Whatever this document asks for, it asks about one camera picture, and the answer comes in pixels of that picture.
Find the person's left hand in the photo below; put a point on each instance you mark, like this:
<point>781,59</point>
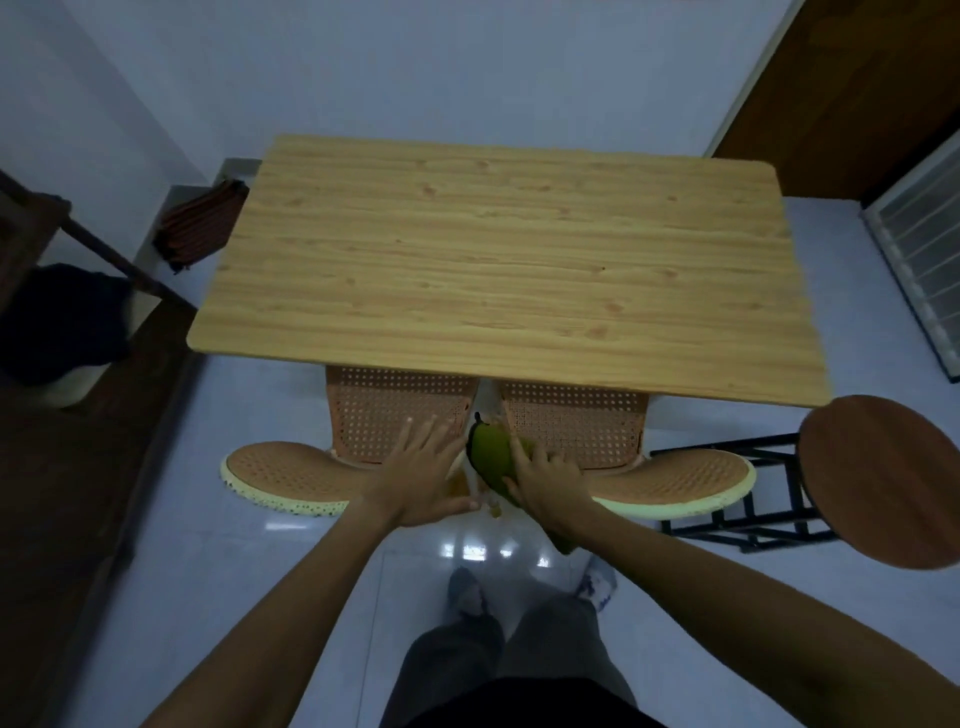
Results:
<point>416,484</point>

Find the person's left middle finger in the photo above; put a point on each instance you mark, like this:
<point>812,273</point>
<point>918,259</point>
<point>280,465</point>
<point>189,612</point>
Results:
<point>448,439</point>

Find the dark wooden rail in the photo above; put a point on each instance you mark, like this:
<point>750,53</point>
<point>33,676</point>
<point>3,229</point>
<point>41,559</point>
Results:
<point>105,255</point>

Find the person's left thumb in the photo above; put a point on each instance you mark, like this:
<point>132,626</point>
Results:
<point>459,506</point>

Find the black shirt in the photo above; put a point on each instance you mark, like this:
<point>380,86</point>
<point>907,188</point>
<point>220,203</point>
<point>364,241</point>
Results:
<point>525,705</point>

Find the person's right thumb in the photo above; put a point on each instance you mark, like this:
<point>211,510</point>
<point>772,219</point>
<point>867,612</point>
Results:
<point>515,493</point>

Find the person's right forearm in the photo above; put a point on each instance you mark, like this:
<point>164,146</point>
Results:
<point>735,622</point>

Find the person's left little finger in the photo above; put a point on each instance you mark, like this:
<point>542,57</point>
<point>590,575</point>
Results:
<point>406,436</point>

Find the person's left forearm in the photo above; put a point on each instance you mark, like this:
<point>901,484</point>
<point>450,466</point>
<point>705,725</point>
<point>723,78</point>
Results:
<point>292,622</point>

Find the dark grey trousers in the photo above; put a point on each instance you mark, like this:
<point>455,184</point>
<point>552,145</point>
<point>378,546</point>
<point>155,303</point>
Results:
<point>540,645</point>

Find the white blue slipper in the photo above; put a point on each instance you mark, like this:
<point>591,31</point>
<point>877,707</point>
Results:
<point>596,585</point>

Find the orange perforated plastic chair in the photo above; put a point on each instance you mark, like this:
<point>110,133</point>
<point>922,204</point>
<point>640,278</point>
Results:
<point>600,427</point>
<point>360,416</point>

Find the person's right hand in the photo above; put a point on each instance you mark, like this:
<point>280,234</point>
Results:
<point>555,495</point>

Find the white window grille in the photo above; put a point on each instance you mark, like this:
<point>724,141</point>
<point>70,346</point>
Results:
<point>926,240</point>

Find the dark cloth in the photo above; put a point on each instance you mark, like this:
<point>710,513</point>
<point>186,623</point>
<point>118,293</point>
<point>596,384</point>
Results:
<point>64,322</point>

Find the grey slipper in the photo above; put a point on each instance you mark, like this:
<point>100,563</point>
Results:
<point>466,592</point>

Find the green mango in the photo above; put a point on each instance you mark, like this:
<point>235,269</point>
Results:
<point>491,454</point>

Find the round wooden stool black frame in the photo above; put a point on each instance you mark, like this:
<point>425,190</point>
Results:
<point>885,480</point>

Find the white bucket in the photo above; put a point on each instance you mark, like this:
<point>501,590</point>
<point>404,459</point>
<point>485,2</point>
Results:
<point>79,386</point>

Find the brown wooden door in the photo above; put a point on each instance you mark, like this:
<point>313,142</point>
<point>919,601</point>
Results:
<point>840,90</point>

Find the red striped cloth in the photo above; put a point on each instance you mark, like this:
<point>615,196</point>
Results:
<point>199,225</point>

